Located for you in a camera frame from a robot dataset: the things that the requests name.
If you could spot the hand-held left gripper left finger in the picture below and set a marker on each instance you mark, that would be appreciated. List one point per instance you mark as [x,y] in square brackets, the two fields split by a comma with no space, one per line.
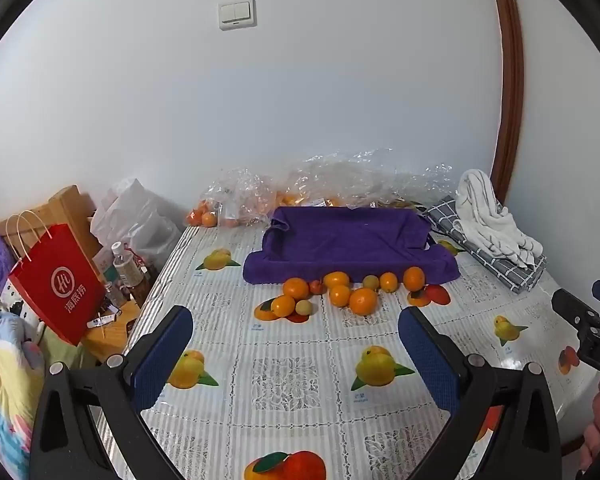
[162,355]

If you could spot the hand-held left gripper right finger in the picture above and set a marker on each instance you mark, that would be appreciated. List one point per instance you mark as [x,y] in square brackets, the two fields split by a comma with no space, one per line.
[430,355]

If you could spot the orange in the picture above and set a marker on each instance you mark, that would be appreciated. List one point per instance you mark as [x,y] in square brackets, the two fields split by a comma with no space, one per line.
[414,278]
[336,279]
[296,287]
[388,282]
[340,296]
[283,306]
[363,301]

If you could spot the small yellow fruit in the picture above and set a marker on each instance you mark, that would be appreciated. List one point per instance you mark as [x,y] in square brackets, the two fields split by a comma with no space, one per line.
[303,307]
[370,282]

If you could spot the small red fruit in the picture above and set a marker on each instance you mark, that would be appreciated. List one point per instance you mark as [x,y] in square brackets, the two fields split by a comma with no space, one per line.
[317,287]

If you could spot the purple towel covered basket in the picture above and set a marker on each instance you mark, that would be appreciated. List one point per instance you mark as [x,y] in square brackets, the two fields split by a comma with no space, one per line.
[345,240]

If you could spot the wooden side table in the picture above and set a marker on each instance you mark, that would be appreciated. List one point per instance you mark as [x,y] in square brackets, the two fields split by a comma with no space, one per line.
[112,335]

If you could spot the grey checkered cloth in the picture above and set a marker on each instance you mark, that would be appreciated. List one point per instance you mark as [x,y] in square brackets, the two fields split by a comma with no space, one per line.
[505,270]

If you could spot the clear bottle white cap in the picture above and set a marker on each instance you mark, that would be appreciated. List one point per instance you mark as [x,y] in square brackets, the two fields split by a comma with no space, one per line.
[126,265]

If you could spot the white striped towel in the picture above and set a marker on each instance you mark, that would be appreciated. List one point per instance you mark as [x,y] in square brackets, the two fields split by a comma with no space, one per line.
[485,210]

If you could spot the fruit print tablecloth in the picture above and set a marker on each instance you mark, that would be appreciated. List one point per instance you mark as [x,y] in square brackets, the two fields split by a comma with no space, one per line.
[290,380]

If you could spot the red paper bag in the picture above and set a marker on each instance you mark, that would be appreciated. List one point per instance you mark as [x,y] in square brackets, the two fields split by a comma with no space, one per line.
[55,280]

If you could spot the white plastic bag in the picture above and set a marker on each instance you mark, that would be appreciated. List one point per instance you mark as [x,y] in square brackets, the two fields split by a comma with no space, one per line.
[135,220]

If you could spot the pile of bagged oranges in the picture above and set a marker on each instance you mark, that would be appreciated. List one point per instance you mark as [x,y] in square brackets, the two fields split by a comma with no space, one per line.
[202,216]

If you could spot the colourful printed blanket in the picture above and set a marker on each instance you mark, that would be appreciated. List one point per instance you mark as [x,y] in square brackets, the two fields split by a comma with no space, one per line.
[0,370]

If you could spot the wooden chair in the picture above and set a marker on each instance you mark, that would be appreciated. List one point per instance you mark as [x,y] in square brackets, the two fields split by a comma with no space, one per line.
[60,205]

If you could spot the clear plastic bag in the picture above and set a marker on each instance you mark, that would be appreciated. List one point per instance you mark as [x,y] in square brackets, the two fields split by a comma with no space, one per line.
[360,170]
[245,192]

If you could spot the brown wooden door frame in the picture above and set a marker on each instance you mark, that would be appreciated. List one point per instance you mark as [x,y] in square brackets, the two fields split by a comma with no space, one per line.
[510,85]

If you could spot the white light switch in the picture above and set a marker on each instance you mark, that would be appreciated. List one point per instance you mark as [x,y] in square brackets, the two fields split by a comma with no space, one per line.
[236,14]

